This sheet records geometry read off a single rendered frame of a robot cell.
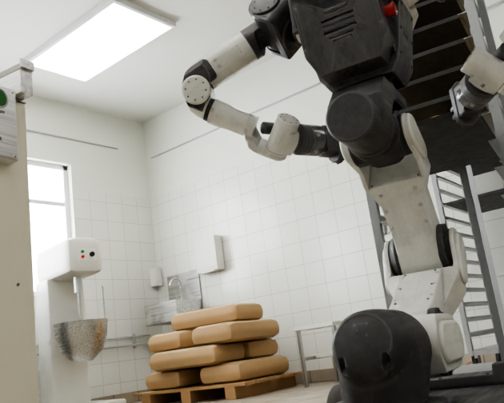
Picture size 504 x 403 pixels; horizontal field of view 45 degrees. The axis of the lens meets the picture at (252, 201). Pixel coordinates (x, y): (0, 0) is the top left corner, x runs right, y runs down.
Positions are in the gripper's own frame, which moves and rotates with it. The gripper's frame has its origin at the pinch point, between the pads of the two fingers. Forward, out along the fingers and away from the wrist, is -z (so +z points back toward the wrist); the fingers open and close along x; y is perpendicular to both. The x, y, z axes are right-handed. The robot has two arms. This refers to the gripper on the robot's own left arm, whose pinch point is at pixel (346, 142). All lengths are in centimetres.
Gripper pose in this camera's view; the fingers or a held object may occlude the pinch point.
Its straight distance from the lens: 182.7
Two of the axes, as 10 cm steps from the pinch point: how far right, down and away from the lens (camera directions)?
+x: -1.4, -9.6, 2.4
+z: -8.6, 0.0, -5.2
